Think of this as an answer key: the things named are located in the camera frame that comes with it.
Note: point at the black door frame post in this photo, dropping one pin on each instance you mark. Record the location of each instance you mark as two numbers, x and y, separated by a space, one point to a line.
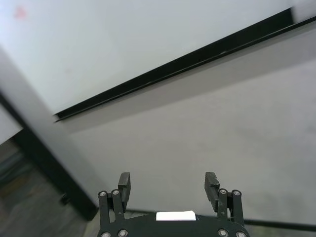
49 168

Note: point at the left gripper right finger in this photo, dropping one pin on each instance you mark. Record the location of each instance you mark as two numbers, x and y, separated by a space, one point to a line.
213 192

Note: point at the black wall trim strip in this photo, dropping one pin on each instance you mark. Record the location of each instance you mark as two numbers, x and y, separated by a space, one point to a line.
172 67

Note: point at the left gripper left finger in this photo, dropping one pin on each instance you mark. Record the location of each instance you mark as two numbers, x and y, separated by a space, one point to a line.
123 195

